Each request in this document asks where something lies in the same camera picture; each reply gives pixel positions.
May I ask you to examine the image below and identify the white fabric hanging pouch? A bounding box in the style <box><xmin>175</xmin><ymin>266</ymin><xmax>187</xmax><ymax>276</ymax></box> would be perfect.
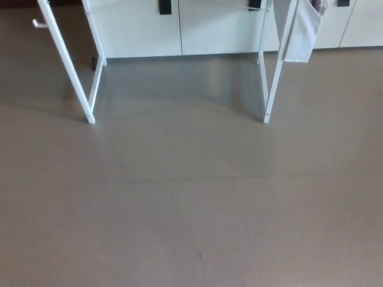
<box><xmin>282</xmin><ymin>0</ymin><xmax>329</xmax><ymax>64</ymax></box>

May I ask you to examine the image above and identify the white cabinet with black handles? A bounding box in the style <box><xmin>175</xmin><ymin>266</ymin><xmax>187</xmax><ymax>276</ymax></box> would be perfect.
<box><xmin>82</xmin><ymin>0</ymin><xmax>383</xmax><ymax>59</ymax></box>

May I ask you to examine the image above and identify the white metal desk frame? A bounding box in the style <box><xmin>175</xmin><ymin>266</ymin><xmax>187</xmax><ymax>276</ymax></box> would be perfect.
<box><xmin>37</xmin><ymin>0</ymin><xmax>297</xmax><ymax>125</ymax></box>

